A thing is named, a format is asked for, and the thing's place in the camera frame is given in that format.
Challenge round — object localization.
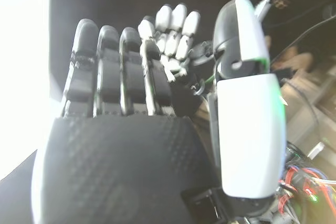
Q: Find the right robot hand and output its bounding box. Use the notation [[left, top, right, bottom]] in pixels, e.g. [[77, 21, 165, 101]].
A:
[[30, 0, 287, 224]]

